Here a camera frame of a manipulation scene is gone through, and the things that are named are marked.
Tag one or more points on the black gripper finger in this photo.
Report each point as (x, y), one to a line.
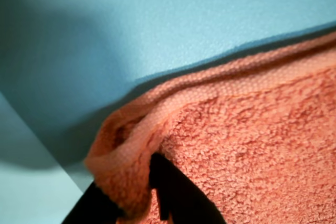
(89, 208)
(183, 203)

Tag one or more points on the orange terry towel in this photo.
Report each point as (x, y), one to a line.
(249, 142)

